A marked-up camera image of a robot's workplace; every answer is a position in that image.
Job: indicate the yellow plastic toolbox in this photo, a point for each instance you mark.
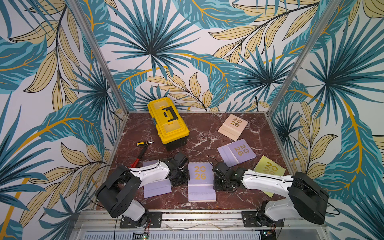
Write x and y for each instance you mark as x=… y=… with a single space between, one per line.
x=171 y=127

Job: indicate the pink calendar front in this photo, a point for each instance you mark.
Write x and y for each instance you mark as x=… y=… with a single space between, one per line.
x=202 y=197

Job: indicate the red handled tool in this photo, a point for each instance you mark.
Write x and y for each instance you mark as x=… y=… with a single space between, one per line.
x=135 y=163

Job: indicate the pink calendar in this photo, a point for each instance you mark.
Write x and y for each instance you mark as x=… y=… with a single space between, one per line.
x=202 y=197
x=233 y=127

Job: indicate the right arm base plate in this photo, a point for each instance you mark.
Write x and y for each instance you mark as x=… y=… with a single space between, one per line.
x=254 y=219

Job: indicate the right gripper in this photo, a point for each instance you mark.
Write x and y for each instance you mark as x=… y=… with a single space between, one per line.
x=219 y=170

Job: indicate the pink calendar at back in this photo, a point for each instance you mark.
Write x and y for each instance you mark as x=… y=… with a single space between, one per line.
x=233 y=127

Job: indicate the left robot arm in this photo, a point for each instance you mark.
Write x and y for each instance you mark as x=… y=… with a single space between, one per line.
x=118 y=191

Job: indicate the green calendar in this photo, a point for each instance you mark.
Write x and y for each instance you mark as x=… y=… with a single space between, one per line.
x=267 y=166

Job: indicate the purple calendar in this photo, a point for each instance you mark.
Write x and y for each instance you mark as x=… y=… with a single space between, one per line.
x=236 y=153
x=201 y=178
x=156 y=186

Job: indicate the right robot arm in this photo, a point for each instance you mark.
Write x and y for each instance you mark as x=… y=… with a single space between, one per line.
x=302 y=197

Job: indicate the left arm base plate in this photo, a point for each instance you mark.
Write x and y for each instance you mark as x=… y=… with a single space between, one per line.
x=151 y=220

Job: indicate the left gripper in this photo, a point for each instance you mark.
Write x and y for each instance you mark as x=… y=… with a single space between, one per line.
x=186 y=172

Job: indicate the yellow black screwdriver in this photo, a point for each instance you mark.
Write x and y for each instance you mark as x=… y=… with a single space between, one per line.
x=146 y=143

